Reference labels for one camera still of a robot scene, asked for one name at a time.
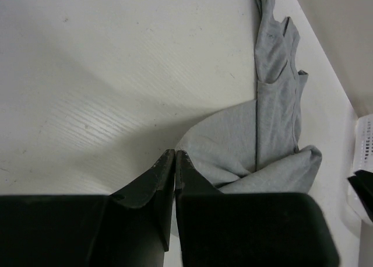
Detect white plastic laundry basket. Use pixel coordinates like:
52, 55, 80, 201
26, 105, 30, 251
347, 114, 372, 226

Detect grey tank top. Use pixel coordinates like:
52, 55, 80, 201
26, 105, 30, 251
176, 0, 322, 194

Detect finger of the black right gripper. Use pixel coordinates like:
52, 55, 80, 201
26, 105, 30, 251
347, 170, 372, 223

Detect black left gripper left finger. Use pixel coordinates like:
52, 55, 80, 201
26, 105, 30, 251
1, 150, 174, 266

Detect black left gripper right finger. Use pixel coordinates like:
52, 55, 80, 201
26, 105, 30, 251
175, 151, 340, 266

